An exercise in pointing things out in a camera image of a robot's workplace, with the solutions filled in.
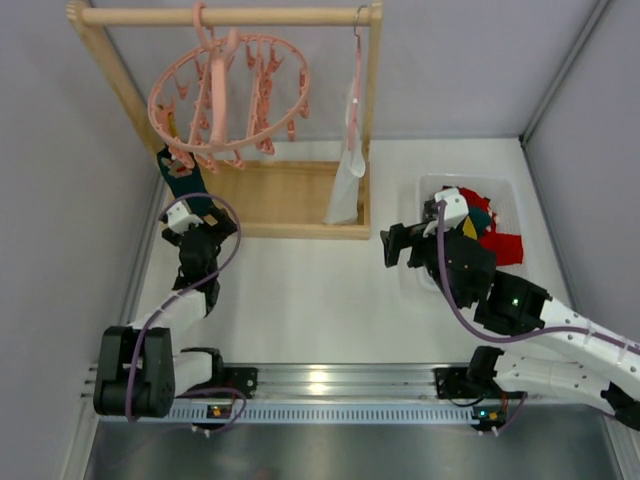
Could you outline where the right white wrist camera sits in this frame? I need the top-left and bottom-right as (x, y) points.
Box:
(422, 188), (469, 236)

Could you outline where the pink round clip hanger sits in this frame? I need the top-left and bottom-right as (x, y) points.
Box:
(147, 2), (311, 173)

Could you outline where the wooden clothes rack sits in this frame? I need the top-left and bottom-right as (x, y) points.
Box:
(66, 1), (383, 240)

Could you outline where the white cloth on hanger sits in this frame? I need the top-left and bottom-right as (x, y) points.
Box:
(324, 82), (366, 225)

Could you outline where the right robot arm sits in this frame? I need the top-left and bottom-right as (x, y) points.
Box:
(380, 224), (639, 430)

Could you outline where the white slotted cable duct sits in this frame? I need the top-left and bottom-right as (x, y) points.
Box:
(139, 401), (506, 425)

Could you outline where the pink metal-hook hanger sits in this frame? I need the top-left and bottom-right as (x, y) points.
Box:
(347, 5), (365, 150)

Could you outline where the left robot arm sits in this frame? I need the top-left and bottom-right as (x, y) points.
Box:
(93, 202), (240, 420)

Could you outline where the aluminium mounting rail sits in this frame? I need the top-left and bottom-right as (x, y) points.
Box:
(82, 363), (626, 401)

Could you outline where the dark green sock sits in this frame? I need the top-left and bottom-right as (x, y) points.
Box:
(156, 146), (213, 217)
(468, 207), (492, 240)

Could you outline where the red sock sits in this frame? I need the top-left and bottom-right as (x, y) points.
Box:
(479, 231), (524, 266)
(459, 187), (496, 223)

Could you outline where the white plastic basket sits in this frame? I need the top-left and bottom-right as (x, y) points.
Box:
(399, 173), (532, 296)

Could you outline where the yellow sock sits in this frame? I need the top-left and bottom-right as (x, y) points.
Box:
(156, 105), (179, 138)
(461, 216), (478, 240)

